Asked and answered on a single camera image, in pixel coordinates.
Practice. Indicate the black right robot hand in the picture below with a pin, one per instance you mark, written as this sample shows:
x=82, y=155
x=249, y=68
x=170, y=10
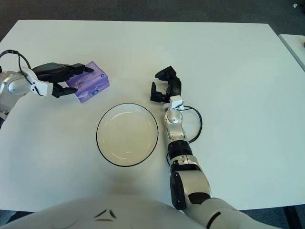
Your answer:
x=175, y=88

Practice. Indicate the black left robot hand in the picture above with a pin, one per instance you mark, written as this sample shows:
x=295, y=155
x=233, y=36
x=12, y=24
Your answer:
x=52, y=71

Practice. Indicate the purple tissue paper pack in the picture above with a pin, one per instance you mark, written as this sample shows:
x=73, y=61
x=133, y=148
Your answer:
x=93, y=82

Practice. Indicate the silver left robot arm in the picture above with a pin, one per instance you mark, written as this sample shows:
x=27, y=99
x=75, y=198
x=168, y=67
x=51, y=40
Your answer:
x=14, y=86

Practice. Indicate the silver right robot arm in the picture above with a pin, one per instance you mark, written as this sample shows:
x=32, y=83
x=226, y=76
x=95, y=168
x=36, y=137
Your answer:
x=188, y=179

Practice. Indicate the white plate with black rim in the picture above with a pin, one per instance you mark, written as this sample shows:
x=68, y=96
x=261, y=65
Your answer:
x=126, y=134

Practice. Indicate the white side table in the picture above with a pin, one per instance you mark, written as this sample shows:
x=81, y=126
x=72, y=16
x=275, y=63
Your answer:
x=293, y=45

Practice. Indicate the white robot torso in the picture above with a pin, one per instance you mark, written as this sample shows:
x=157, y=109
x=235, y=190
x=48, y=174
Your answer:
x=133, y=210

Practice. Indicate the black table leg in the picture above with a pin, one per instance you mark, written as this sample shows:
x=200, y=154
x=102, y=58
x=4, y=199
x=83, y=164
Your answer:
x=291, y=218

